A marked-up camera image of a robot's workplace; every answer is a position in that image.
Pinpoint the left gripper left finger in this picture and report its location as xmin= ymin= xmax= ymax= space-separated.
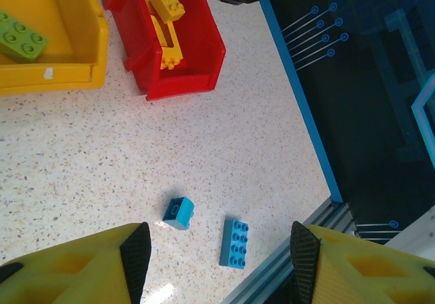
xmin=0 ymin=221 xmax=152 ymax=304

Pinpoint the red plastic bin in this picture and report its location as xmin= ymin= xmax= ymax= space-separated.
xmin=103 ymin=0 xmax=227 ymax=101

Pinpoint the yellow plastic bin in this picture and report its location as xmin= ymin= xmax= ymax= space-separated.
xmin=0 ymin=0 xmax=109 ymax=96

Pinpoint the yellow arch lego brick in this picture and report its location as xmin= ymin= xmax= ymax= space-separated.
xmin=149 ymin=14 xmax=185 ymax=71

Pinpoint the blue two-by-four lego brick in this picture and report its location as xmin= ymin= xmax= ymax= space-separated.
xmin=219 ymin=218 xmax=250 ymax=269

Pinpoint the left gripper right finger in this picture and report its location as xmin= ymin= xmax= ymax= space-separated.
xmin=290 ymin=220 xmax=435 ymax=304

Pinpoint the green two-by-four lego brick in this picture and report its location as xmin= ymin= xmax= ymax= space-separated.
xmin=0 ymin=10 xmax=49 ymax=63

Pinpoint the aluminium front beam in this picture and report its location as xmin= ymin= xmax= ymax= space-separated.
xmin=220 ymin=195 xmax=356 ymax=304

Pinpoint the blue-edged aluminium side rail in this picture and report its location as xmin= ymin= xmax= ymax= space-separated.
xmin=258 ymin=0 xmax=345 ymax=205

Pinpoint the small blue curved lego brick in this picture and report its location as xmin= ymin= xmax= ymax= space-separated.
xmin=162 ymin=197 xmax=196 ymax=231

